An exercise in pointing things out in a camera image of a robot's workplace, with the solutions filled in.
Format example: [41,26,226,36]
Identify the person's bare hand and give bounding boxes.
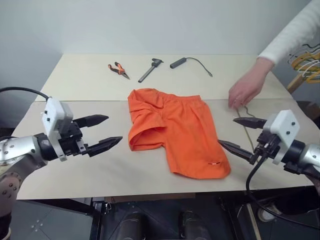
[228,70,267,111]

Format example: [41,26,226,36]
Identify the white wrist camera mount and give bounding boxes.
[261,109,301,166]
[41,96,75,162]

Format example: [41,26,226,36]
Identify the grey black caliper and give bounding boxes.
[137,57,164,84]

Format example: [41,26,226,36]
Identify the dark rounded shape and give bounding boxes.
[119,210,154,240]
[178,209,209,240]

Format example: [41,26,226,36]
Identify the orange shorts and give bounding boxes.
[127,87,232,181]

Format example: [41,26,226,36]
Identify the wooden stick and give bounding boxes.
[245,201,261,240]

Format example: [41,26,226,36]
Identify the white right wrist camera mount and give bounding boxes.
[261,109,301,166]

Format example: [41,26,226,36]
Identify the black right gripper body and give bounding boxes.
[251,129,283,164]

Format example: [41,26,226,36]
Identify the white wire hanger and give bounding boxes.
[287,49,320,77]

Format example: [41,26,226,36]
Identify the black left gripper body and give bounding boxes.
[58,118,91,158]

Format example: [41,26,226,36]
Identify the black usb hub with cable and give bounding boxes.
[169,56,214,78]

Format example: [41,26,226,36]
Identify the thin wire clothes hanger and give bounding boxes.
[233,104,256,152]

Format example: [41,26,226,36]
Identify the black box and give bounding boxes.
[295,100,320,125]

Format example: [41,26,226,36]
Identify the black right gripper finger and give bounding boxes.
[217,139,259,165]
[232,117,269,130]

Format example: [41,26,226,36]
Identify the orange handled pliers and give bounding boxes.
[107,61,132,81]

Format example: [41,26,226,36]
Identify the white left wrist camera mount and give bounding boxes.
[41,96,75,162]

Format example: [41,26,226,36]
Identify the black table frame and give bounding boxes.
[91,196,112,240]

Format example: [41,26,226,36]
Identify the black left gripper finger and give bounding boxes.
[72,114,110,130]
[87,136,124,158]

